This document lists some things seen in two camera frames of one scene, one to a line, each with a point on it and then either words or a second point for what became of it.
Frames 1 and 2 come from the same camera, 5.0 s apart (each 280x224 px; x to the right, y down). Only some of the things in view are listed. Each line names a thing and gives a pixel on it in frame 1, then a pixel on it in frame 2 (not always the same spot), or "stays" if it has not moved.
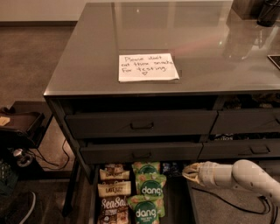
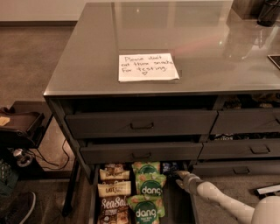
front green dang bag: (148, 209) stays
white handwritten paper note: (144, 67) stays
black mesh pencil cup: (269, 13) stays
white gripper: (210, 173) -> (191, 182)
